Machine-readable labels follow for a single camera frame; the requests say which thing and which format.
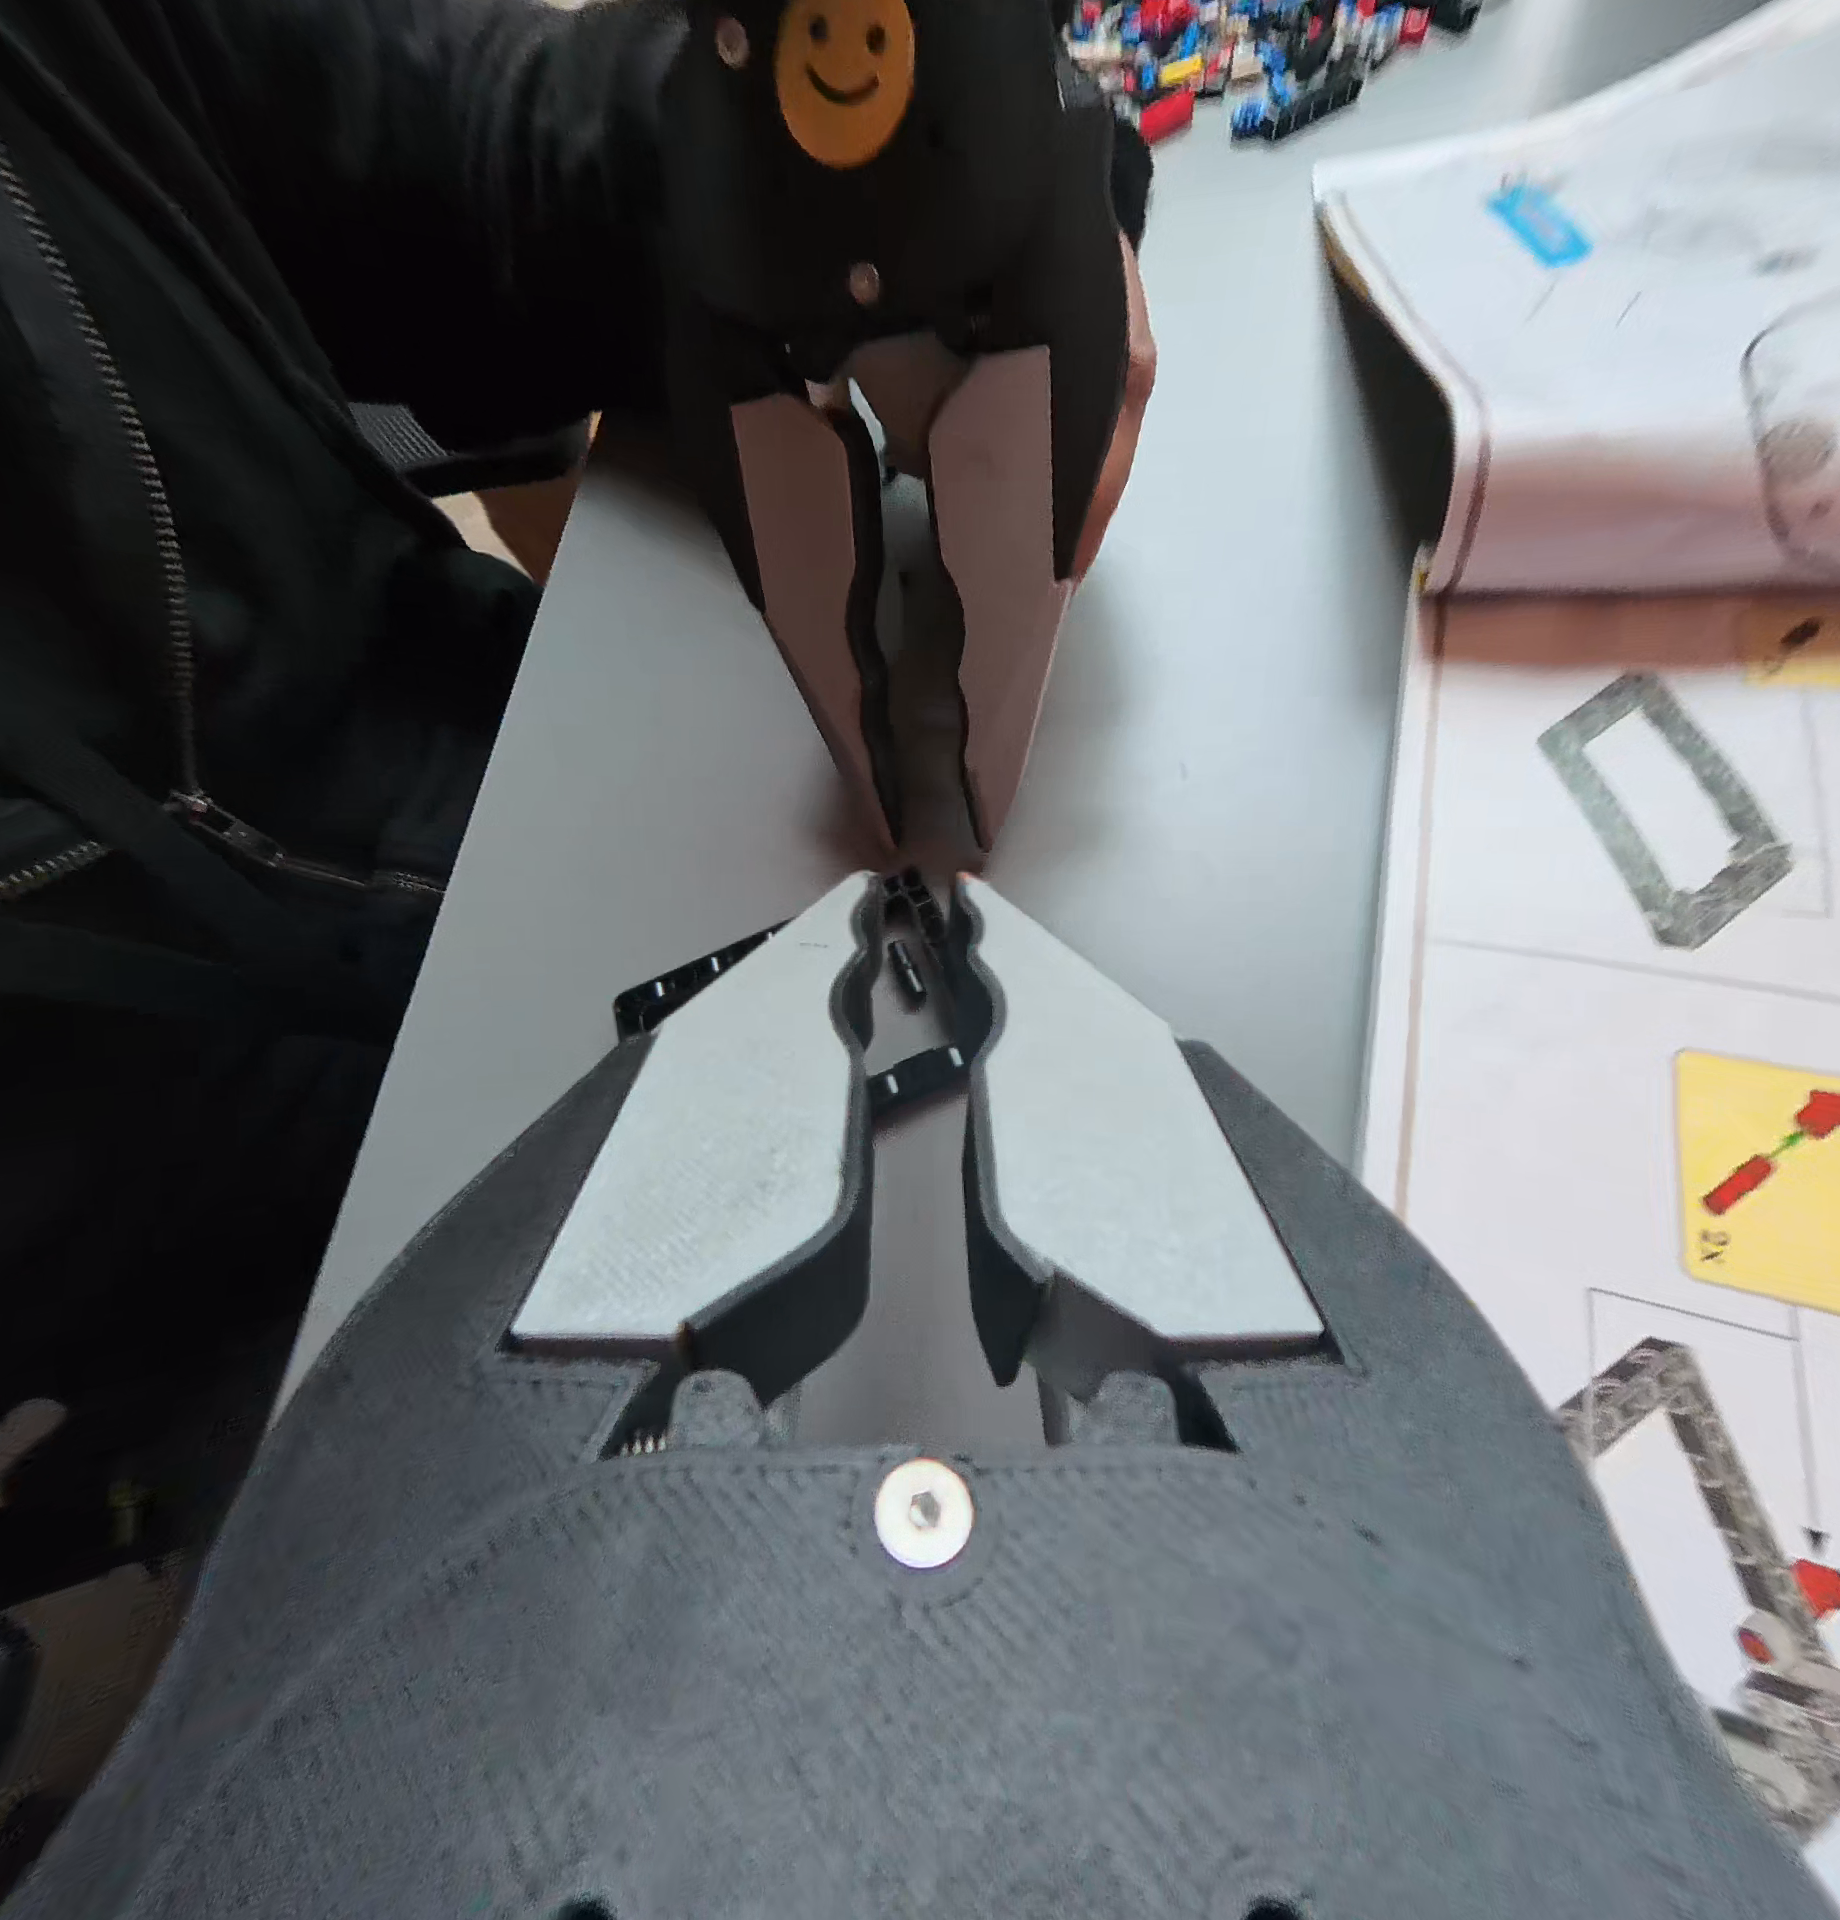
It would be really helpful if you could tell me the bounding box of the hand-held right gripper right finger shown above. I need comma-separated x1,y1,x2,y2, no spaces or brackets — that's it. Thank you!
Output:
947,875,1327,1445

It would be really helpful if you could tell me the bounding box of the black rectangular lego frame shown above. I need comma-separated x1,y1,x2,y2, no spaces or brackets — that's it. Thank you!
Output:
608,861,996,1118

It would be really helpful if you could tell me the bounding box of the person's left forearm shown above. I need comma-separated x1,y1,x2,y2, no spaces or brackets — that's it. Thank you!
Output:
108,0,710,497

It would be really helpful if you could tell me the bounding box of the lego instruction booklet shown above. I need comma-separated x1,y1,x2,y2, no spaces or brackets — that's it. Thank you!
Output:
1311,0,1840,1920

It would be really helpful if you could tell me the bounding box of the pile of colourful lego pieces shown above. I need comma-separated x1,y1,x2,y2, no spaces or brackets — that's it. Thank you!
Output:
1066,0,1483,148

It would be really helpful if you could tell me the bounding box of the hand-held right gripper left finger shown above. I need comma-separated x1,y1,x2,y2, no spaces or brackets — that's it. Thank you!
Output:
510,870,885,1415

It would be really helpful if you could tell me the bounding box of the person's left hand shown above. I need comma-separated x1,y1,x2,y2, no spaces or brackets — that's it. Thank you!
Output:
1080,252,1160,584

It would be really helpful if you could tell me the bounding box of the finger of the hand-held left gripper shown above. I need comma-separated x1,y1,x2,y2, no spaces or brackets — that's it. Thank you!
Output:
727,381,909,849
922,344,1080,858

